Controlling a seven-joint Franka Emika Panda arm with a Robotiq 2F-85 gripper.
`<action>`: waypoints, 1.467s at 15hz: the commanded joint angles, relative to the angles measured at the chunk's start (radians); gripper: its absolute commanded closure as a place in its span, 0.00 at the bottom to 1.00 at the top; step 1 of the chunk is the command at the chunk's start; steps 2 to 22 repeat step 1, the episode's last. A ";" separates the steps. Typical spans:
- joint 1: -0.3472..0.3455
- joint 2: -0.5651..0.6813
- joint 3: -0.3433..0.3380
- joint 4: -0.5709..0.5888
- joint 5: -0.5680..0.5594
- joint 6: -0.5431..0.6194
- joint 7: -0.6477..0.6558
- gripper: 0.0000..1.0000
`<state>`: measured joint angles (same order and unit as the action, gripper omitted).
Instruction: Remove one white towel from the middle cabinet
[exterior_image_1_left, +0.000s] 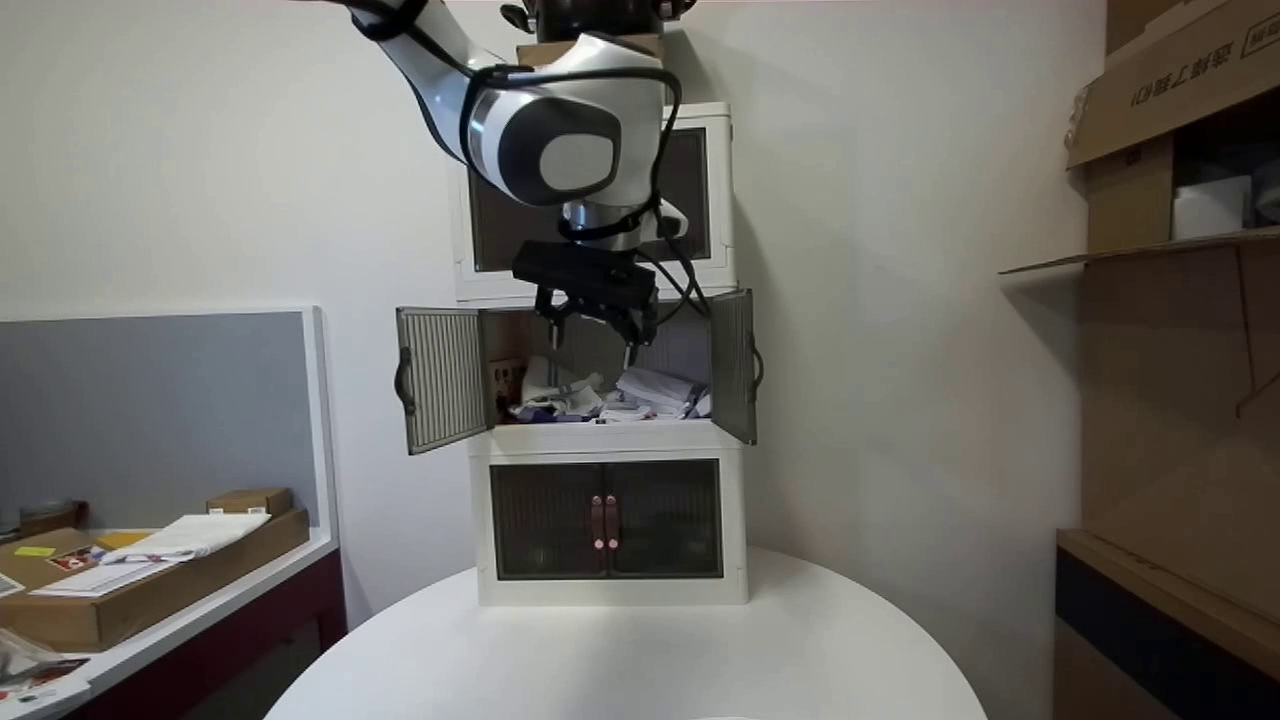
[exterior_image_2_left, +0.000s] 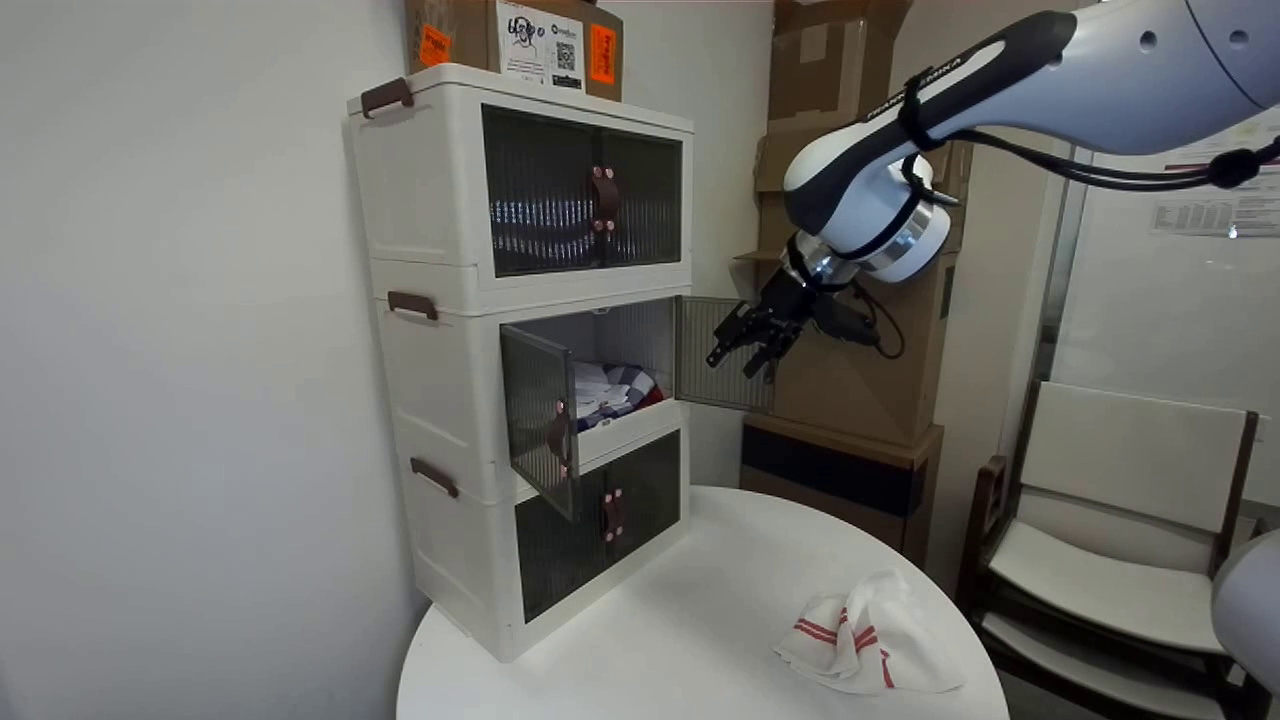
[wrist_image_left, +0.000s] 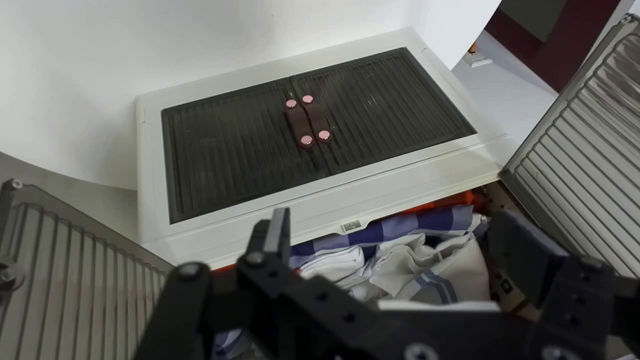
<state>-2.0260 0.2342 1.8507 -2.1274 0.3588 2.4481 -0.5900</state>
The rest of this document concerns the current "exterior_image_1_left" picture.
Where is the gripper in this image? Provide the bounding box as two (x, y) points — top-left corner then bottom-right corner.
(534, 288), (659, 373)

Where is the crumpled white towel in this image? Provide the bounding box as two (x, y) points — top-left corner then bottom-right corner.
(508, 356), (607, 423)

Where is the folded white towel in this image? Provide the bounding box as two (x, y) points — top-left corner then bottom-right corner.
(600, 366), (713, 423)

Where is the ribbed grey cabinet door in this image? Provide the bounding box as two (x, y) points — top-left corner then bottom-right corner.
(396, 306), (493, 457)
(707, 289), (759, 447)

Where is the white stacked storage cabinet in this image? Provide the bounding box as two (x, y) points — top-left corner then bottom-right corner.
(395, 100), (767, 608)

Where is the cardboard box on cabinet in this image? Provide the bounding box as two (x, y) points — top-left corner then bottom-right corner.
(515, 32), (667, 69)

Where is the dark wood-topped cabinet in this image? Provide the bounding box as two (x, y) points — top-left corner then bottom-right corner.
(1053, 529), (1280, 720)

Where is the small patterned box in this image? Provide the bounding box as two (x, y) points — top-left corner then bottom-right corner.
(487, 357), (528, 413)

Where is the small cardboard box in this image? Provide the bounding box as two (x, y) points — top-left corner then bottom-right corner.
(206, 487), (295, 518)

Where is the grey desk partition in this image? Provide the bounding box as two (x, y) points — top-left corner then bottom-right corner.
(0, 307), (337, 534)

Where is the white and maroon desk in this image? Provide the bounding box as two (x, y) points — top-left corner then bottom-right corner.
(0, 527), (349, 720)

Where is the large flat cardboard box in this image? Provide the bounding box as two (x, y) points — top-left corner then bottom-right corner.
(0, 507), (312, 654)

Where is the white paper sheet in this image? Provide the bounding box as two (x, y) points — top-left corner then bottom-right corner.
(28, 559), (183, 599)

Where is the red and white card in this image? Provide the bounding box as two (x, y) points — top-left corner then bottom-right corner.
(44, 546), (109, 575)

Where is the stack of cardboard boxes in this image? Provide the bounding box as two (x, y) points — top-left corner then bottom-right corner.
(998, 0), (1280, 720)

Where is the white box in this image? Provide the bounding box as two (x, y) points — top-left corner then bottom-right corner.
(1171, 175), (1257, 242)

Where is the pile of printed leaflets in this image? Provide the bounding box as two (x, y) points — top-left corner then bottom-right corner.
(0, 628), (93, 705)

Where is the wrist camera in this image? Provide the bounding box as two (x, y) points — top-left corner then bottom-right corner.
(512, 240), (659, 309)

